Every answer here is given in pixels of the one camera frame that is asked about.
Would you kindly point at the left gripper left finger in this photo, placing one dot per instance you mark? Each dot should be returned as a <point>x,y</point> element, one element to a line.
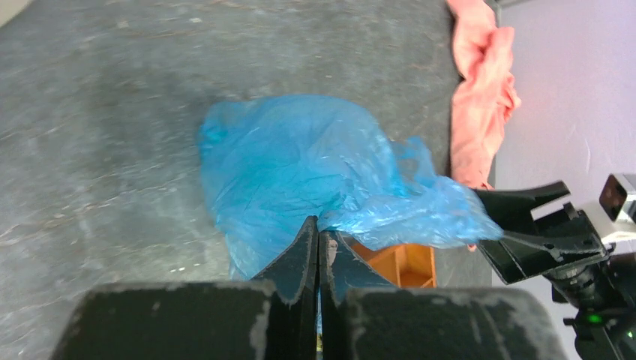
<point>292,319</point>

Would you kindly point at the orange compartment tray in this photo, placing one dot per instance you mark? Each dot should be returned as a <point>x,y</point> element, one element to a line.
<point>404,265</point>

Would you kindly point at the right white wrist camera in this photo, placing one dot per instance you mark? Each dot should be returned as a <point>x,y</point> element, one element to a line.
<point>613,213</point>

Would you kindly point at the blue plastic trash bag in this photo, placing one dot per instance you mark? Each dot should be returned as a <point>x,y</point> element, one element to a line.
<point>268,164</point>

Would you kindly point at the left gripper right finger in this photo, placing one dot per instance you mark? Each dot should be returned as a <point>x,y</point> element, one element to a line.
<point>341,269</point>

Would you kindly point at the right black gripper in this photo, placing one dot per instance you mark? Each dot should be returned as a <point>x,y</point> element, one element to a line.
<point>566,248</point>

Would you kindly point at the pink cloth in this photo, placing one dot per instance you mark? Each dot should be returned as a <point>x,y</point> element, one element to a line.
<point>485,99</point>

